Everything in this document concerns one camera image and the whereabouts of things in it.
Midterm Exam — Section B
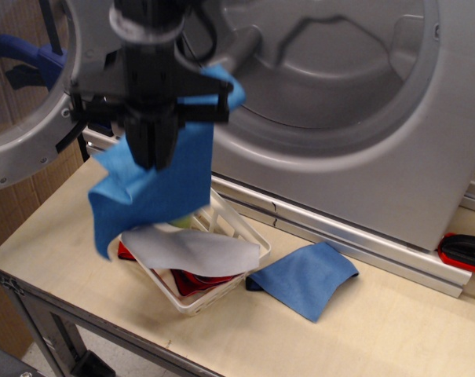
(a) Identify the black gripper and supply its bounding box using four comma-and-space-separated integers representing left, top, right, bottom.
70, 38, 234, 170

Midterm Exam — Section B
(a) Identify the blue cloth from machine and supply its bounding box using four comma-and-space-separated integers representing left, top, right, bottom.
87, 64, 247, 261

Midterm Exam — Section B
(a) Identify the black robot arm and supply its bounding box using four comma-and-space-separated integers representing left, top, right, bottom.
68, 1, 234, 170

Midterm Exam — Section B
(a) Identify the grey round machine door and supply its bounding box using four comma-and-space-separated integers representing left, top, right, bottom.
0, 1, 123, 189

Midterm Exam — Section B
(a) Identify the grey toy laundry machine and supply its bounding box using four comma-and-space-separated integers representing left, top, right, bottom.
75, 0, 475, 252

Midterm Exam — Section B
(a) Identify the green cloth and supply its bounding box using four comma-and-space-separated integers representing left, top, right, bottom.
169, 214, 192, 229

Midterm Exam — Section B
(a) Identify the white plastic basket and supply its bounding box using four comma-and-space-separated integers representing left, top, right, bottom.
117, 191, 271, 316

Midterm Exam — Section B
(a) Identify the white cloth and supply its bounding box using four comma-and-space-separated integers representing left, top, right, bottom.
121, 224, 260, 277

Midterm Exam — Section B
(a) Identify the red cloth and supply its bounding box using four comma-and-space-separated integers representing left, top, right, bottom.
116, 240, 236, 298

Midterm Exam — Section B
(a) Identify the blue clamp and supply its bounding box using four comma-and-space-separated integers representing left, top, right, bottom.
0, 34, 68, 90

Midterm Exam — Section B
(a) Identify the blue cloth on table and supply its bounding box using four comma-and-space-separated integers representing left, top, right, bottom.
246, 243, 359, 323

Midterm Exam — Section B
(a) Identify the red black tool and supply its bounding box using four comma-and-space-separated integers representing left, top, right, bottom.
437, 233, 475, 273

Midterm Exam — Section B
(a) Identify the black cable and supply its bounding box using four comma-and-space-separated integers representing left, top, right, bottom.
180, 0, 218, 71

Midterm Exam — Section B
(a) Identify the aluminium extrusion rail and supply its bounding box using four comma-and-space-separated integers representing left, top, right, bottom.
82, 127, 475, 298

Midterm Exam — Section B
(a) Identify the grey table frame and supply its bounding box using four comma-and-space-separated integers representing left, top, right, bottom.
0, 270, 218, 376

